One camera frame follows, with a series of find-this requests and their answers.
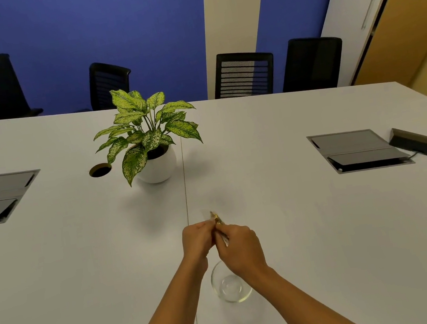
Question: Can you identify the person's left forearm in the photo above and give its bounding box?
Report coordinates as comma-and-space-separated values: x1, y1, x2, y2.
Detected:
97, 249, 219, 324

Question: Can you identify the round table cable grommet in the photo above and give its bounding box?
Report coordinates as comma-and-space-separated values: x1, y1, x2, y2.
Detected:
88, 162, 114, 179

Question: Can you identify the person's right forearm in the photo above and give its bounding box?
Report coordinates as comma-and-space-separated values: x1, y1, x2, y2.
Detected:
243, 250, 369, 324

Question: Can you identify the small gold packet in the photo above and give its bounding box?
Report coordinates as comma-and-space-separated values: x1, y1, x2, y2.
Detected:
210, 209, 231, 248

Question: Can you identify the green variegated leaf plant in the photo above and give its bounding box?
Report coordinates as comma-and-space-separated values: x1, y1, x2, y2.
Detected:
86, 76, 208, 191

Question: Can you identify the black rectangular device box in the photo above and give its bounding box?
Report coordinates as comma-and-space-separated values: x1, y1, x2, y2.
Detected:
386, 123, 427, 170

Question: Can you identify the person's right hand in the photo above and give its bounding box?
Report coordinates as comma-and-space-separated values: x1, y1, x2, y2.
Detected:
212, 218, 270, 282

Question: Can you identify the clear glass bowl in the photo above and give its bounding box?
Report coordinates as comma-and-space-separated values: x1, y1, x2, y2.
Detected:
208, 256, 256, 307

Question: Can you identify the white round plant pot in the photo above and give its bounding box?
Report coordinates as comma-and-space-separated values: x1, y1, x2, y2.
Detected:
132, 142, 181, 187

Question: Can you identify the person's left hand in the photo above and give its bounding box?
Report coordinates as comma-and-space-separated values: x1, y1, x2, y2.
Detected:
178, 219, 222, 263

